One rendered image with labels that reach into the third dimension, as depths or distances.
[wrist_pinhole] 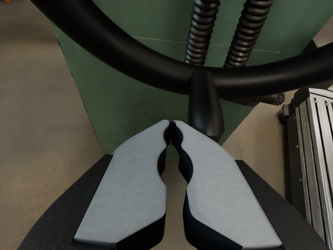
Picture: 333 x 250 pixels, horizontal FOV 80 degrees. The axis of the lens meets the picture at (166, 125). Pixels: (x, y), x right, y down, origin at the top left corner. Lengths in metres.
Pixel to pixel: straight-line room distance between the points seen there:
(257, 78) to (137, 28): 0.23
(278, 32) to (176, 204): 0.65
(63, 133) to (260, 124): 0.94
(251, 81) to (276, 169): 0.87
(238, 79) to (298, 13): 0.23
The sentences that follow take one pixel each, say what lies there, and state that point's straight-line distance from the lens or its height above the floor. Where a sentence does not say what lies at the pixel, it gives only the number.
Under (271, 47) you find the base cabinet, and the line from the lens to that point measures 0.43.
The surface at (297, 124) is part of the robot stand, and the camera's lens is 1.03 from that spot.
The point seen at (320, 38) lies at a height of 0.62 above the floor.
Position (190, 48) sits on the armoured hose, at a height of 0.67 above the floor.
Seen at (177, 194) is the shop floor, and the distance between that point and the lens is 0.84.
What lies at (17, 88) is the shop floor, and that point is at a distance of 1.20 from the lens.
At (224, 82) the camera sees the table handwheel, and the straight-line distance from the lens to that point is 0.18.
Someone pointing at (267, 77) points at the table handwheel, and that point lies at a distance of 0.19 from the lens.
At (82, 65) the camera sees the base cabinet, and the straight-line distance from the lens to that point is 0.45.
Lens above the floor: 0.81
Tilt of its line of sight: 59 degrees down
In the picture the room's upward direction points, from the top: 13 degrees clockwise
